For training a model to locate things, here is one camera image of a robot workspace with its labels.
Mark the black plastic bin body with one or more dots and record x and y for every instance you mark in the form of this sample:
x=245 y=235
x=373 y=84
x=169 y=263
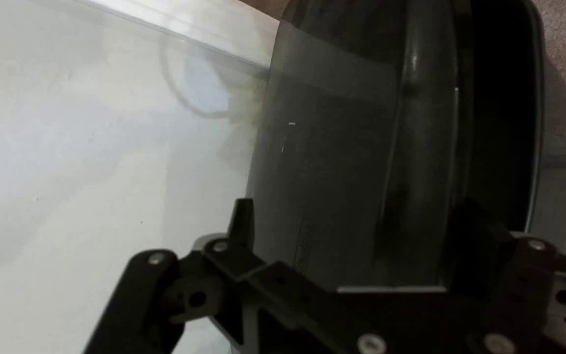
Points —
x=499 y=119

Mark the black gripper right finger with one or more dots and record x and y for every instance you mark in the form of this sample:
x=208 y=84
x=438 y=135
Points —
x=530 y=296

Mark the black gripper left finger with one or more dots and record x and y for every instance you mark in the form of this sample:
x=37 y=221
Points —
x=145 y=296

